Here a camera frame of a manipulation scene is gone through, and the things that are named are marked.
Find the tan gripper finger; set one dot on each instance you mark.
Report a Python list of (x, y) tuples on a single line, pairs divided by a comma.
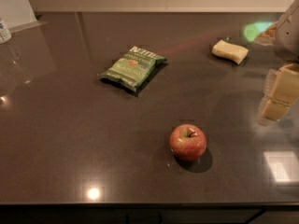
[(280, 92)]

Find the pale yellow sponge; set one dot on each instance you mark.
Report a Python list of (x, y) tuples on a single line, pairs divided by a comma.
[(230, 51)]

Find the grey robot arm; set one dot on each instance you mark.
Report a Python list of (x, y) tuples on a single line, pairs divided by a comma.
[(286, 40)]

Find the red apple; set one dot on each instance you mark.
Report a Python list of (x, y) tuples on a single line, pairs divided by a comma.
[(187, 142)]

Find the green chip bag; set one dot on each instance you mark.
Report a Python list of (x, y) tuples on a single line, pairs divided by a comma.
[(133, 68)]

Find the white slanted panel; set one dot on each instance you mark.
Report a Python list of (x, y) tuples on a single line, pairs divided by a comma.
[(18, 15)]

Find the white bottle at left edge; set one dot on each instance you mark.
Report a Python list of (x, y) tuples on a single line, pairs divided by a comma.
[(5, 34)]

